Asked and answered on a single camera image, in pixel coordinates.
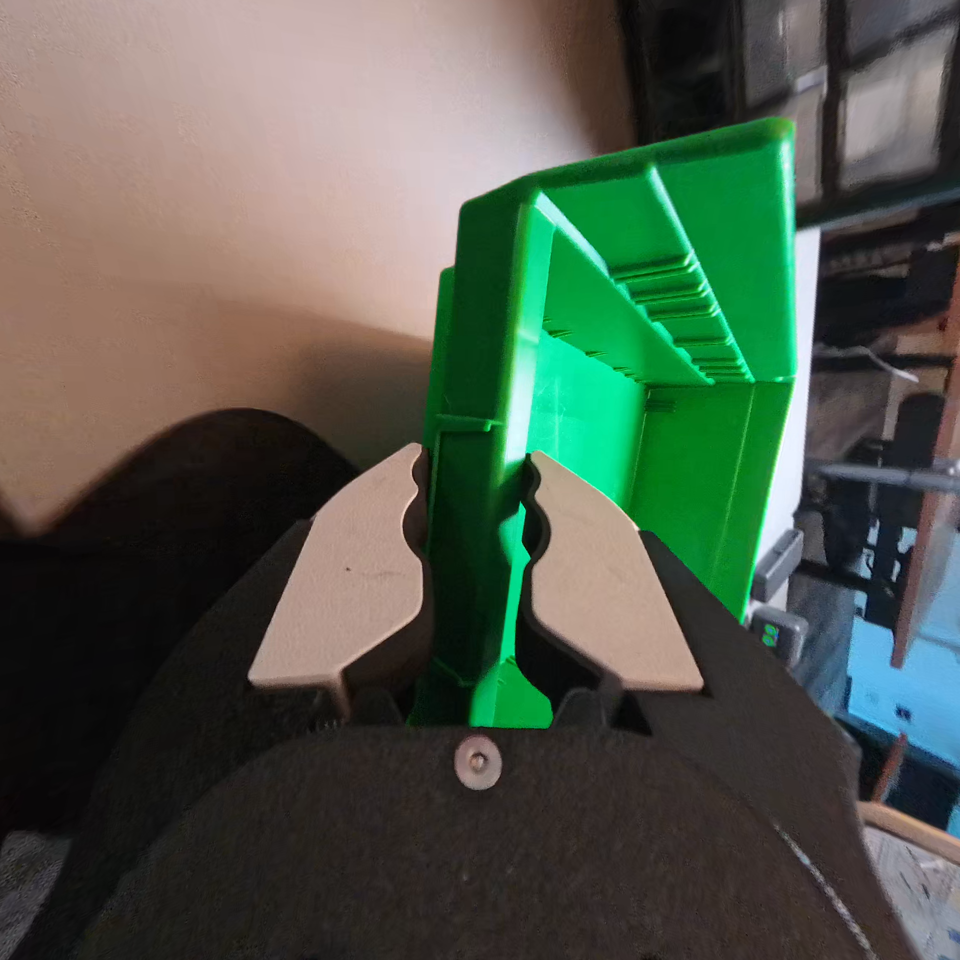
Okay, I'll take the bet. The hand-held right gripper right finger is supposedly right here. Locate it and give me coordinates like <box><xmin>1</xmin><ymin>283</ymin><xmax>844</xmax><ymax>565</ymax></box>
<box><xmin>519</xmin><ymin>450</ymin><xmax>705</xmax><ymax>695</ymax></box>

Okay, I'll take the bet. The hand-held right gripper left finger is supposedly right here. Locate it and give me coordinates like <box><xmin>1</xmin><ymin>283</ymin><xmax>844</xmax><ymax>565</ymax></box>
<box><xmin>246</xmin><ymin>442</ymin><xmax>437</xmax><ymax>714</ymax></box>

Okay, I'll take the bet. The green plastic bin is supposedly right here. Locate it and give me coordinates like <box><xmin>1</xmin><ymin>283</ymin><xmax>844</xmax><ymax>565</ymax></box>
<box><xmin>408</xmin><ymin>116</ymin><xmax>798</xmax><ymax>729</ymax></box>

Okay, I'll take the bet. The black drawer cabinet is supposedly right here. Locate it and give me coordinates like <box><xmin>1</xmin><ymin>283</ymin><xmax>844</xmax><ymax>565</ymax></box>
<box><xmin>618</xmin><ymin>0</ymin><xmax>960</xmax><ymax>226</ymax></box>

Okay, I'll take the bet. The black box device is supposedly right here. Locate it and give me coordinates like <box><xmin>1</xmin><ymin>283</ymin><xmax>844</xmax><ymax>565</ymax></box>
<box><xmin>750</xmin><ymin>528</ymin><xmax>806</xmax><ymax>602</ymax></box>

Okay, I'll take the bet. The black device with green stickers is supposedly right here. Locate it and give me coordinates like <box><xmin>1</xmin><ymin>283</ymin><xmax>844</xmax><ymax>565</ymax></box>
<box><xmin>750</xmin><ymin>606</ymin><xmax>810</xmax><ymax>663</ymax></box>

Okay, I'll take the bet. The person's black jacket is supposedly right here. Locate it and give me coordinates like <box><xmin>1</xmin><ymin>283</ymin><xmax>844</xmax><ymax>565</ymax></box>
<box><xmin>0</xmin><ymin>408</ymin><xmax>363</xmax><ymax>835</ymax></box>

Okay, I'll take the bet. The light wooden board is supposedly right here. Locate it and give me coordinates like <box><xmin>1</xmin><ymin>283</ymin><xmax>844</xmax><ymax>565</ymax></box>
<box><xmin>858</xmin><ymin>801</ymin><xmax>960</xmax><ymax>960</ymax></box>

